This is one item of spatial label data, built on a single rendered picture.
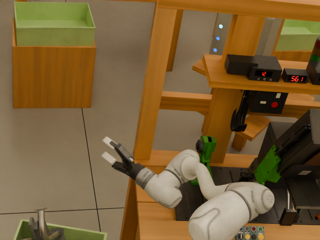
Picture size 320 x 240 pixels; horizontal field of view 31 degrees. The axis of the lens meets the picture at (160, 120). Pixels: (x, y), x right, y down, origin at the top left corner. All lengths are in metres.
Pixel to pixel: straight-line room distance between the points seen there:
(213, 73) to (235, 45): 0.18
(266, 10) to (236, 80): 0.37
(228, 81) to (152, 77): 0.39
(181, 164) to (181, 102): 0.72
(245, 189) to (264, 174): 0.99
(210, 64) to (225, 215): 1.21
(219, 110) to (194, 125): 1.93
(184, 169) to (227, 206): 0.59
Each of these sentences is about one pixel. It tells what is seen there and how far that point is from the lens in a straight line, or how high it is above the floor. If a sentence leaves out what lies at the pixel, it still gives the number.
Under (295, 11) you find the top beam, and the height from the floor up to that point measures 1.90.
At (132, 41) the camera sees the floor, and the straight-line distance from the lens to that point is 6.03.
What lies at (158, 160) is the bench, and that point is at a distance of 3.29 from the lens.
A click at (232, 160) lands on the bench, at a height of 0.88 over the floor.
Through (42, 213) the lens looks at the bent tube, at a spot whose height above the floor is 1.18.
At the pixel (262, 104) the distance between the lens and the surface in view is 2.99.
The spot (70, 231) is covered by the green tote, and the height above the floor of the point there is 0.94.
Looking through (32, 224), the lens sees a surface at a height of 1.15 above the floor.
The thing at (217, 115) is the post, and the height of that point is 1.23.
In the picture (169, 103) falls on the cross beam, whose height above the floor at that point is 1.23.
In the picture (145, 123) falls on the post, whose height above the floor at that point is 1.15.
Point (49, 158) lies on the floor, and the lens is 4.51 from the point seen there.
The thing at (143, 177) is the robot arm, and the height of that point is 1.36.
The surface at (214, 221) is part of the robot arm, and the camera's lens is 1.89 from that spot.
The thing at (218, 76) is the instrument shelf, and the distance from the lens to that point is 2.86.
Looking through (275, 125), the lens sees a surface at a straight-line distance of 3.16.
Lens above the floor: 3.08
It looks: 38 degrees down
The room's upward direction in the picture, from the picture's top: 11 degrees clockwise
